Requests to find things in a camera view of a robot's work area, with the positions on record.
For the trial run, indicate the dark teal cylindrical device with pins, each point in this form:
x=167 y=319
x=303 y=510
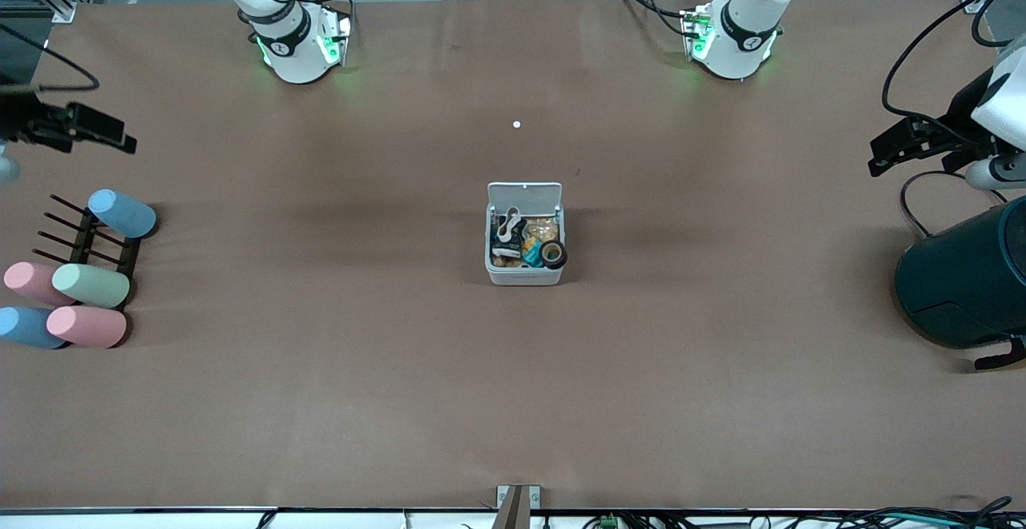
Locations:
x=962 y=280

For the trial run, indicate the black stand foot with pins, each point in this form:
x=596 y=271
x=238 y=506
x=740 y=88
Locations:
x=1002 y=357

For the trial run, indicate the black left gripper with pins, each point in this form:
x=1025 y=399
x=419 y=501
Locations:
x=959 y=123

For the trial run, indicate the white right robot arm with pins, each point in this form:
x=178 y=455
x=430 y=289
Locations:
x=292 y=48

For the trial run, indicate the grey storage box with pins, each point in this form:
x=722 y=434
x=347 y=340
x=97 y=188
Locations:
x=525 y=192

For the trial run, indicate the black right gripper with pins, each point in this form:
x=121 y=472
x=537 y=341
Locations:
x=22 y=122

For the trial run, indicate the black tape roll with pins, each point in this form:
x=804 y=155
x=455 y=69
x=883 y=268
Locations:
x=553 y=244

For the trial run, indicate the teal trash piece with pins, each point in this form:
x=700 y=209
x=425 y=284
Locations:
x=532 y=255

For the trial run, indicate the pink plastic cup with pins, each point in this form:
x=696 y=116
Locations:
x=28 y=280
x=84 y=326

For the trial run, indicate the metal table edge bracket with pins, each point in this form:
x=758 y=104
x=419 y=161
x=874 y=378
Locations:
x=517 y=509

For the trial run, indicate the blue plastic cup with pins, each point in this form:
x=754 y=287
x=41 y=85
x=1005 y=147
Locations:
x=28 y=327
x=120 y=212

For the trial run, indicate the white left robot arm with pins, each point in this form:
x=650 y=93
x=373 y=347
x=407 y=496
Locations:
x=737 y=40

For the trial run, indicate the dark wooden cup rack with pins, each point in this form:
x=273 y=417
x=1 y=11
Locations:
x=82 y=244

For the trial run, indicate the black printed snack wrapper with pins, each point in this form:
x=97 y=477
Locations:
x=508 y=250

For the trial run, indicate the brown crumpled wrapper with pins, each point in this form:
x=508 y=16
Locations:
x=500 y=261

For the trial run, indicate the brown table cover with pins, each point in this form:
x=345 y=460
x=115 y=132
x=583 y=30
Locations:
x=481 y=401

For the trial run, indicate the black wrapper with white loop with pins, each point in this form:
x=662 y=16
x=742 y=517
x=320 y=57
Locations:
x=506 y=228

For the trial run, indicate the green plastic cup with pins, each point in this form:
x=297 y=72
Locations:
x=88 y=284

